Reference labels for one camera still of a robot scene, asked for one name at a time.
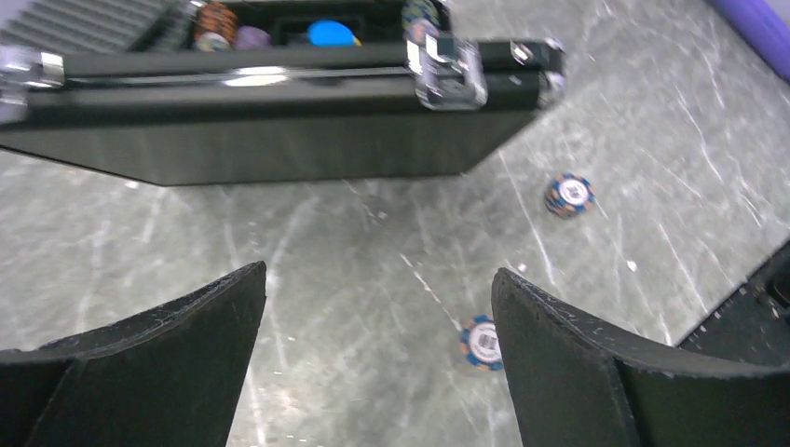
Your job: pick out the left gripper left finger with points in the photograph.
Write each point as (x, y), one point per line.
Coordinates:
(168, 376)

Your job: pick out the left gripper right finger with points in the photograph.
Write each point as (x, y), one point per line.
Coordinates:
(577, 380)

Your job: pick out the short chip stack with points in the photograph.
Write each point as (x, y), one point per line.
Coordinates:
(568, 195)

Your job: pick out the aluminium poker case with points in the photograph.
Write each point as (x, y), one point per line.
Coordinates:
(171, 115)

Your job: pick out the blue round plastic disc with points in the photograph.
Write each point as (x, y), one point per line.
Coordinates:
(329, 33)

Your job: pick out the purple chip row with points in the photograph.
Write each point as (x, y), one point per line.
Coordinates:
(249, 37)

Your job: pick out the orange brown chip row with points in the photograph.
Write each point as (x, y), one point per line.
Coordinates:
(216, 28)

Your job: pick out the green blue chip row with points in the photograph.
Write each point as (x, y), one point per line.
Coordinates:
(420, 18)

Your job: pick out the purple toy microphone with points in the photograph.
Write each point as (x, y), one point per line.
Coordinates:
(764, 26)

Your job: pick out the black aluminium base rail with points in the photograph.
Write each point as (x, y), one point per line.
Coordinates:
(752, 324)

